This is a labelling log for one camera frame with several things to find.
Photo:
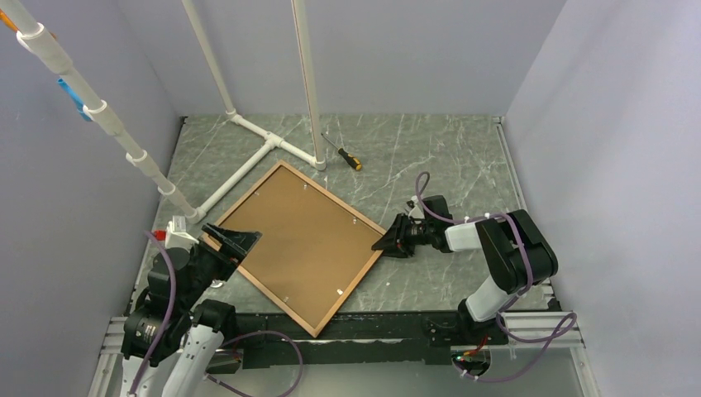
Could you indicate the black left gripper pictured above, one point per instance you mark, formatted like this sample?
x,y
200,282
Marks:
x,y
236,243

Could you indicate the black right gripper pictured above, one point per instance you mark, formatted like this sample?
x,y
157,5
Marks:
x,y
395,242

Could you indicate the yellow black screwdriver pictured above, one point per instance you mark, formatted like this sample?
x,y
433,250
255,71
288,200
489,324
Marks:
x,y
350,159

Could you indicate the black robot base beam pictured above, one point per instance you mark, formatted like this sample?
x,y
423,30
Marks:
x,y
430,337

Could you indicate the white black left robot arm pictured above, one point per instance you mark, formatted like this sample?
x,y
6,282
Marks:
x,y
173,333

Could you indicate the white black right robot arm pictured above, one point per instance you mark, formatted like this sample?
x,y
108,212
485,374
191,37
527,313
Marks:
x,y
516,253

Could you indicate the white PVC pipe stand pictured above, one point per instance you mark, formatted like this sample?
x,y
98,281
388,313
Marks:
x,y
56,173

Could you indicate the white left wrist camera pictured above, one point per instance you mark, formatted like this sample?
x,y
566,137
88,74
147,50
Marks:
x,y
175,234

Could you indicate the aluminium table edge rail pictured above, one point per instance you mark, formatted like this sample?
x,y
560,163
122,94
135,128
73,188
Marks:
x,y
498,122

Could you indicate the aluminium front rail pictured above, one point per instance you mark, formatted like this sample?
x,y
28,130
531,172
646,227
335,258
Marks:
x,y
107,379

